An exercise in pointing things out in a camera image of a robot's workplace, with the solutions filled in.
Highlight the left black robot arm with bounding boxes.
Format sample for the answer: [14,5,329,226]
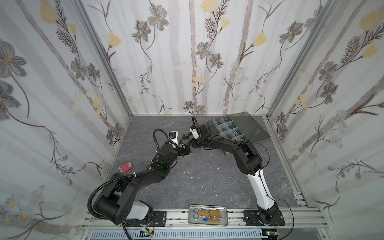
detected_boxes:
[87,143,191,225]

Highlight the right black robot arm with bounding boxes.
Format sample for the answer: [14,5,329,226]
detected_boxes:
[190,116,285,226]

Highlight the grey compartment organizer box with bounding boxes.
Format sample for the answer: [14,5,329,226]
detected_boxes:
[206,112,270,143]

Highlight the small pink red block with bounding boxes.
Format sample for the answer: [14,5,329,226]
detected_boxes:
[119,162,133,174]

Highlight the metal tray with tools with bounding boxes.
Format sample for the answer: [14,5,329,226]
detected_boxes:
[188,205,229,226]

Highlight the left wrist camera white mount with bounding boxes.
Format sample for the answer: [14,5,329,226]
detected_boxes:
[168,131,179,148]

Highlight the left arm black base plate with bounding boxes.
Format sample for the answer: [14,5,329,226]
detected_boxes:
[129,211,167,228]

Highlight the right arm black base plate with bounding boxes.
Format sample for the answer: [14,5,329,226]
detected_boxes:
[243,211,286,227]

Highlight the black corrugated cable conduit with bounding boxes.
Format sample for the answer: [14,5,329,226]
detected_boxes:
[86,172,151,220]

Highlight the white slotted cable duct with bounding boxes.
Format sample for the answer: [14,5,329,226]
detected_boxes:
[88,229,268,240]

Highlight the aluminium frame rail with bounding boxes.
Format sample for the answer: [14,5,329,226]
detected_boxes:
[81,208,328,230]

